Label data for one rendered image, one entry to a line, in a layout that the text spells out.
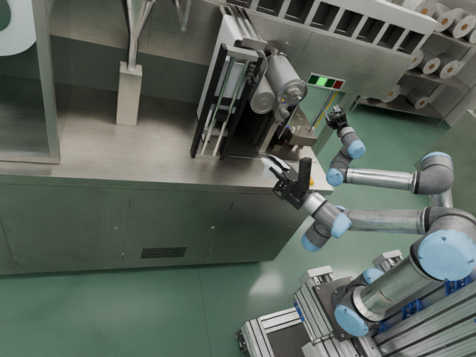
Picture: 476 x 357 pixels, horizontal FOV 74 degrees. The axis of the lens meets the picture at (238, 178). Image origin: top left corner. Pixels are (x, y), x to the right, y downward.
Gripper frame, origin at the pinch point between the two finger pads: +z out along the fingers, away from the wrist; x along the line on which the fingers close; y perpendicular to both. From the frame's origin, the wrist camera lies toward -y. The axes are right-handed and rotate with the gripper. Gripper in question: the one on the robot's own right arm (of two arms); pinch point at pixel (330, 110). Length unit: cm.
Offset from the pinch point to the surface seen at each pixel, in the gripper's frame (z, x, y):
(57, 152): -31, 108, 64
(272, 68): 12.6, 20.4, 30.1
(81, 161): -28, 106, 55
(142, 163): -26, 88, 39
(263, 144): -8.9, 38.9, 4.4
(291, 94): -6.8, 17.4, 25.6
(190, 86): 27, 64, 32
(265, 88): -2.6, 27.3, 31.4
